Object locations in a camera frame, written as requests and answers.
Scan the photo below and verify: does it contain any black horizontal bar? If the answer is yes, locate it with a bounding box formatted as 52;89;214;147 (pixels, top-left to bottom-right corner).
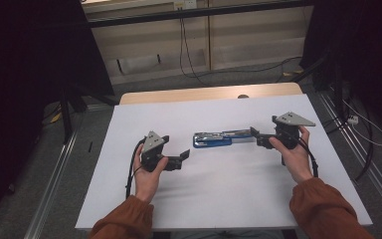
86;0;314;29

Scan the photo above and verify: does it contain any person's right hand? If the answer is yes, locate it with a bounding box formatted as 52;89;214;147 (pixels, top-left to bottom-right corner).
268;125;314;185

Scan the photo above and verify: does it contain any black curtain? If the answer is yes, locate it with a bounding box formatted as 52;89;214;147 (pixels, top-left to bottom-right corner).
0;0;115;233
299;0;382;142

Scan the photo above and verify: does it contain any left hand-held gripper black cable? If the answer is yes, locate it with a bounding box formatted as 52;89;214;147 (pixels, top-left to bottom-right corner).
124;137;147;200

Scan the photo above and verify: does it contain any thick black cable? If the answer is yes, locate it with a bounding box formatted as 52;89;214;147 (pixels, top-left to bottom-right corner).
323;95;376;182

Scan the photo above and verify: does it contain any hand-held gripper black cable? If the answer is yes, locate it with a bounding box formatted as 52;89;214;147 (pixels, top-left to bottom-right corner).
124;137;147;200
297;136;319;179

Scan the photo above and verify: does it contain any wooden table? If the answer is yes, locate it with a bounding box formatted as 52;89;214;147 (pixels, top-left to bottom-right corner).
118;82;303;107

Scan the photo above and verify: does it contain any black floor cable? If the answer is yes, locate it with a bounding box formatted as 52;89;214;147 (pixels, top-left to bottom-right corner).
192;55;303;82

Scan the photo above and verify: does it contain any right hand-held gripper black cable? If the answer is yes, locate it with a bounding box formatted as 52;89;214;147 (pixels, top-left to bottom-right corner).
297;136;319;179

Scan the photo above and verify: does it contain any black hanging cable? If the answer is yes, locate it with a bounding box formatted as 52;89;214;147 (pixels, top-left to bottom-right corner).
178;8;211;88

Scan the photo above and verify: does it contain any aluminium floor rail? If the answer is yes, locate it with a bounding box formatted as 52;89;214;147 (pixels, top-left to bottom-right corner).
24;128;80;239
315;91;382;217

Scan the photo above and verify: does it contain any white table cover sheet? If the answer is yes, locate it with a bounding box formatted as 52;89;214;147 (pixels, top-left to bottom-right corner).
75;94;373;231

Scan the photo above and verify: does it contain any white wall socket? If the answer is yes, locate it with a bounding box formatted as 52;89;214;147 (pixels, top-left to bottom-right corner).
173;0;199;11

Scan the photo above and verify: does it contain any black metal stand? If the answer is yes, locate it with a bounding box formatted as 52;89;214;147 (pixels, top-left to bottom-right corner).
290;52;346;124
59;83;119;145

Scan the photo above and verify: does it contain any person's left hand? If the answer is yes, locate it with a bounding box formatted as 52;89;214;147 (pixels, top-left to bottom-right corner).
132;143;170;204

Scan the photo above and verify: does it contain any blue stapler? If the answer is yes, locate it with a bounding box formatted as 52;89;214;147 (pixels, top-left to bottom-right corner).
192;128;259;149

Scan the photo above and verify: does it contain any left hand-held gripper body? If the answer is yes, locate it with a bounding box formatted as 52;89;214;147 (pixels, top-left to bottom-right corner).
140;130;184;173

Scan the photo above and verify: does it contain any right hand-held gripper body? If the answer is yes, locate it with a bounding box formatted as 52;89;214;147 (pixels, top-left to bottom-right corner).
256;111;317;150

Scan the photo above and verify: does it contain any beige cabinet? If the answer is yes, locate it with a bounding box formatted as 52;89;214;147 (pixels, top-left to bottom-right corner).
80;0;314;86

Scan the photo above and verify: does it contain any white cable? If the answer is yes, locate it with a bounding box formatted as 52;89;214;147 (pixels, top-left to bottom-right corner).
342;99;382;148

